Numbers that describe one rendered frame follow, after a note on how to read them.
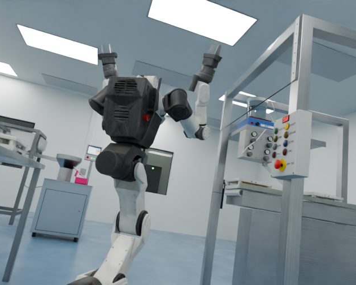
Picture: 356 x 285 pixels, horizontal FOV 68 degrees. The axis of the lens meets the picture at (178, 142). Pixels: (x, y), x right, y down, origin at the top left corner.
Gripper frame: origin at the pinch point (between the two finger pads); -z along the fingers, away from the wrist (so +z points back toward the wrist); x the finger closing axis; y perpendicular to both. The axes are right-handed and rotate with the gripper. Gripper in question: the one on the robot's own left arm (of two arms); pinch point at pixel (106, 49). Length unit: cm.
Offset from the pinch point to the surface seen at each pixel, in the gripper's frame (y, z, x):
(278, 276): 83, 126, 44
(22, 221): -45, 105, -78
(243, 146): 13, 78, 78
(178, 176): -492, 158, 159
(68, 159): -234, 65, -63
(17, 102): -507, -87, -184
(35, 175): -50, 73, -65
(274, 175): 78, 88, 53
